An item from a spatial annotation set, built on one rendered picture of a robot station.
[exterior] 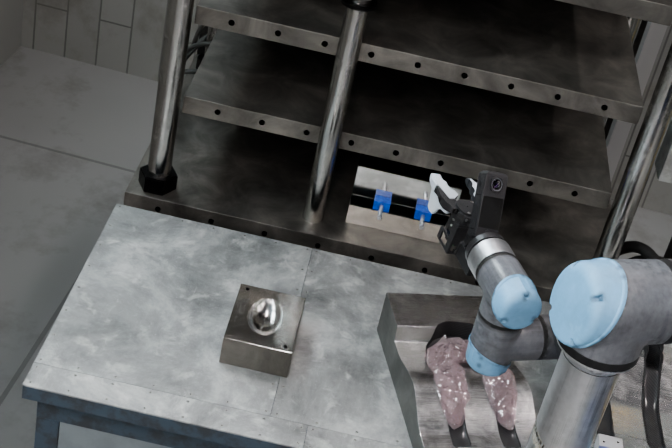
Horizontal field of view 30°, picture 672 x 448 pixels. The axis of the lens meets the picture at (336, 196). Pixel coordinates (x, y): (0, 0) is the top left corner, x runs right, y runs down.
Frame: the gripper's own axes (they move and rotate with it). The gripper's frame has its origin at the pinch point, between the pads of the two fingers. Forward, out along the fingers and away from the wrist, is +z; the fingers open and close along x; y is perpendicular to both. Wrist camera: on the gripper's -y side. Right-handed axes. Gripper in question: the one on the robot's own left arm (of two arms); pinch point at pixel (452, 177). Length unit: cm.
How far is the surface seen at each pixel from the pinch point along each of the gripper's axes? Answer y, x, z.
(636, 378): 46, 66, 5
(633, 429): 49, 60, -8
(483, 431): 57, 29, -3
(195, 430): 72, -27, 8
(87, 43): 138, -5, 309
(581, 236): 55, 90, 75
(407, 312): 52, 21, 29
